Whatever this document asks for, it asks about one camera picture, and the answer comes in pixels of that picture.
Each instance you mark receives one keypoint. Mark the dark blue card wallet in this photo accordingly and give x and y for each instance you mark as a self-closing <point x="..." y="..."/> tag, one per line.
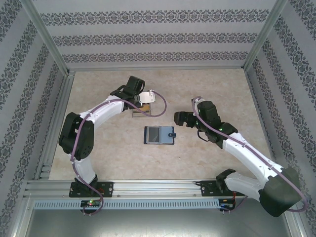
<point x="170" y="138"/>

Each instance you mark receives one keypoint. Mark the black card white print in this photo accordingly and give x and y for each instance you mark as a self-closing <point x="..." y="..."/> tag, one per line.
<point x="153" y="135"/>

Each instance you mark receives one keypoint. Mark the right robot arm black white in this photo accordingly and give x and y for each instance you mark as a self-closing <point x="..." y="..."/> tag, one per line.
<point x="279" y="195"/>

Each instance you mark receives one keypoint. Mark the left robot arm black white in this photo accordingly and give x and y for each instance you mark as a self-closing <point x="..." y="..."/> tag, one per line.
<point x="76" y="138"/>

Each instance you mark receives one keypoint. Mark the orange card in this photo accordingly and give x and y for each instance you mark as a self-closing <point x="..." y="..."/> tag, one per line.
<point x="145" y="107"/>

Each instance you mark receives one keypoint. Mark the right circuit board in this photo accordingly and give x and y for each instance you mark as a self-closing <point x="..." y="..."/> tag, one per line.
<point x="227" y="204"/>

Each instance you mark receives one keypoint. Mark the circuit board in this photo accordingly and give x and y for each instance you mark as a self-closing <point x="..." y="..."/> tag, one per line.
<point x="227" y="204"/>
<point x="90" y="203"/>

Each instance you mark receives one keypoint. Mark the grey metal sheet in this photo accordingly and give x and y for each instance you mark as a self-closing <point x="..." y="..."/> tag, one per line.
<point x="158" y="224"/>

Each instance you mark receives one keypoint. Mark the left circuit board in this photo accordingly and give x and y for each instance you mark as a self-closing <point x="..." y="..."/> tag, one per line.
<point x="90" y="203"/>

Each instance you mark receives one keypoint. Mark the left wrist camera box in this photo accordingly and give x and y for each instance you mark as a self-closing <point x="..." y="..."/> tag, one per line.
<point x="147" y="96"/>

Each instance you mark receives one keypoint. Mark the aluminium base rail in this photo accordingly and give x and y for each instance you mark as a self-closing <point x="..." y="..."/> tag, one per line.
<point x="158" y="188"/>

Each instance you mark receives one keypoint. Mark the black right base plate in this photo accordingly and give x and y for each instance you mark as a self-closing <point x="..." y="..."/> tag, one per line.
<point x="207" y="188"/>

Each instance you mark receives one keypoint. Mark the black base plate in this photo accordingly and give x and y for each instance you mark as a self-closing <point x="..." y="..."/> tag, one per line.
<point x="107" y="188"/>
<point x="207" y="188"/>

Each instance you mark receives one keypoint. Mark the aluminium side rail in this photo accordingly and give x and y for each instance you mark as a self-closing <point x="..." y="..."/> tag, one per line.
<point x="58" y="103"/>

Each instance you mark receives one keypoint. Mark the aluminium frame post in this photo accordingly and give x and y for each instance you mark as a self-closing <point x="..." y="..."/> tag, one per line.
<point x="265" y="34"/>
<point x="44" y="34"/>

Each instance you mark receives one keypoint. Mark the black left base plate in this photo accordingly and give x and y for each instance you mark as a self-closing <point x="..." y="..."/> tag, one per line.
<point x="107" y="188"/>

